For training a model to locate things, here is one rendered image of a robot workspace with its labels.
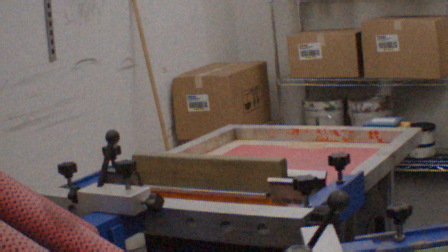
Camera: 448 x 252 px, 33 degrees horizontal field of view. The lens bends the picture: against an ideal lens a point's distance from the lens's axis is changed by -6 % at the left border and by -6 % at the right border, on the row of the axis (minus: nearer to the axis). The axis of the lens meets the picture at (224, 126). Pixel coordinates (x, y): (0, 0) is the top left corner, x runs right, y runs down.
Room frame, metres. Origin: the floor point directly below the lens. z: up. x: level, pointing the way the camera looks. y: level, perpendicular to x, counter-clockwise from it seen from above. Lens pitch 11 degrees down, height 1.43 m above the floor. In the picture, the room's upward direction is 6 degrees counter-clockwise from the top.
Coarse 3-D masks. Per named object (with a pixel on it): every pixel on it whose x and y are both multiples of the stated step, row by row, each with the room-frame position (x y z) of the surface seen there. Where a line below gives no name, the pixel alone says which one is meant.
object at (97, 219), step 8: (88, 216) 1.28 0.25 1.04; (96, 216) 1.27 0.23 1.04; (104, 216) 1.27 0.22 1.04; (112, 216) 1.27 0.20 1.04; (120, 216) 1.28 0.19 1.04; (128, 216) 1.29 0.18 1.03; (136, 216) 1.31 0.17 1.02; (96, 224) 1.23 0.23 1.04; (104, 224) 1.24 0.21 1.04; (112, 224) 1.25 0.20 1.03; (128, 224) 1.29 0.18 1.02; (136, 224) 1.31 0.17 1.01; (104, 232) 1.23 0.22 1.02; (128, 232) 1.29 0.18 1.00; (136, 232) 1.31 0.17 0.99
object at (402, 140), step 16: (224, 128) 2.18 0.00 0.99; (240, 128) 2.17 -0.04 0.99; (256, 128) 2.14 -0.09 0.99; (272, 128) 2.12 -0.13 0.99; (288, 128) 2.10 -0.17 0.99; (304, 128) 2.07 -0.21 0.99; (320, 128) 2.05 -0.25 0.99; (336, 128) 2.03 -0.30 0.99; (352, 128) 2.01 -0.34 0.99; (368, 128) 1.99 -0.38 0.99; (384, 128) 1.97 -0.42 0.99; (400, 128) 1.95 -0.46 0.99; (416, 128) 1.93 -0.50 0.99; (192, 144) 2.01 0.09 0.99; (208, 144) 2.06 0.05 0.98; (224, 144) 2.13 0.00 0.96; (400, 144) 1.77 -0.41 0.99; (416, 144) 1.88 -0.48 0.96; (368, 160) 1.66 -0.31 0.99; (384, 160) 1.65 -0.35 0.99; (400, 160) 1.76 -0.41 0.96; (368, 176) 1.56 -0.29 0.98; (208, 240) 1.35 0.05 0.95; (224, 240) 1.33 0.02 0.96
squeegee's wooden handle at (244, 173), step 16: (144, 160) 1.63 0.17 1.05; (160, 160) 1.61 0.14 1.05; (176, 160) 1.59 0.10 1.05; (192, 160) 1.57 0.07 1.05; (208, 160) 1.55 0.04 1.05; (224, 160) 1.53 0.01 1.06; (240, 160) 1.51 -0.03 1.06; (256, 160) 1.50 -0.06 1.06; (272, 160) 1.48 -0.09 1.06; (144, 176) 1.64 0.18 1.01; (160, 176) 1.62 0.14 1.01; (176, 176) 1.59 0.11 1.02; (192, 176) 1.57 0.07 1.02; (208, 176) 1.55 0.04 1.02; (224, 176) 1.53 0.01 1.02; (240, 176) 1.51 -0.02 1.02; (256, 176) 1.50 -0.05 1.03; (272, 176) 1.48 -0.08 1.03
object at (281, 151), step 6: (234, 150) 2.05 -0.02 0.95; (240, 150) 2.04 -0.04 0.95; (246, 150) 2.04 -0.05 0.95; (252, 150) 2.03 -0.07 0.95; (258, 150) 2.02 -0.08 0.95; (264, 150) 2.01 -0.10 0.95; (270, 150) 2.01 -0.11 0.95; (276, 150) 2.00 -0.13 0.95; (282, 150) 1.99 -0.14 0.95; (288, 150) 1.99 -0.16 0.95; (294, 150) 1.98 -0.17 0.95; (300, 150) 1.97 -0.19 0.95; (264, 156) 1.95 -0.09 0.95; (270, 156) 1.94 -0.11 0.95; (276, 156) 1.94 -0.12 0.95; (282, 156) 1.93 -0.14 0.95; (288, 156) 1.92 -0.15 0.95
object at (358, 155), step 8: (304, 152) 1.95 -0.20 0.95; (312, 152) 1.94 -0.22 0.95; (320, 152) 1.93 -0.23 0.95; (328, 152) 1.92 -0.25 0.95; (336, 152) 1.91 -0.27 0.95; (344, 152) 1.90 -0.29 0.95; (352, 152) 1.89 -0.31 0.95; (360, 152) 1.88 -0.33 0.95; (368, 152) 1.87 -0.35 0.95; (352, 160) 1.81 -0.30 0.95; (360, 160) 1.80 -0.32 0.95; (352, 168) 1.74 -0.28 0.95; (328, 176) 1.69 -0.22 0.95; (336, 176) 1.69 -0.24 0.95
